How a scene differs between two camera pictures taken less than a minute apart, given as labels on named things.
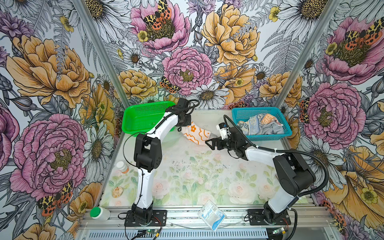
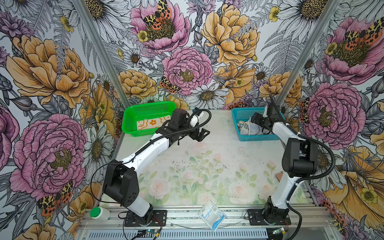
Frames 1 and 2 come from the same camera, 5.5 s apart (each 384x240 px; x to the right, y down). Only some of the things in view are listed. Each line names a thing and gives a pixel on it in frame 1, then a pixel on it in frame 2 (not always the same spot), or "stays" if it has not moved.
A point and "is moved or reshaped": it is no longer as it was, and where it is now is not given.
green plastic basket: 139,118 stays
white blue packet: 213,216 stays
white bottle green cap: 100,213 stays
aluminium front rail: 319,218 stays
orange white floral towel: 198,135 is moved or reshaped
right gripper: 213,144 -> 257,120
